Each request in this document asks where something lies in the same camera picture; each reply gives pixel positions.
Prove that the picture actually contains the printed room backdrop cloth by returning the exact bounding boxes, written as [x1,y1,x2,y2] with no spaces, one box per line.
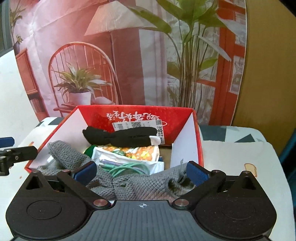
[9,1,246,125]

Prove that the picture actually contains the grey knitted cloth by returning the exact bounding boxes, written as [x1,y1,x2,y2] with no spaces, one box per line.
[37,141,196,202]

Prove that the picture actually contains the yellow wooden board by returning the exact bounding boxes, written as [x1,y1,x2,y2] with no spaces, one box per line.
[233,1,295,154]

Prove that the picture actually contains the white plastic package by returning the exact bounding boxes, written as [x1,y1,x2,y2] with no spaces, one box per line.
[91,147,165,177]

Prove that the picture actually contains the red cardboard box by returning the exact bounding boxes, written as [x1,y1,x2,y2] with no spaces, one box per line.
[25,105,204,172]

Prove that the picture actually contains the white patterned table cloth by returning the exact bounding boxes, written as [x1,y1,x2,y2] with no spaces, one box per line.
[1,117,295,240]

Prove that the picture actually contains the teal cable bundle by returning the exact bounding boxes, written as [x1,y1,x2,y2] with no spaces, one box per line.
[100,162,151,178]

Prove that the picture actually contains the black rolled sock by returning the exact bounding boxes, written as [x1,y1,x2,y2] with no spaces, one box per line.
[82,126,161,148]

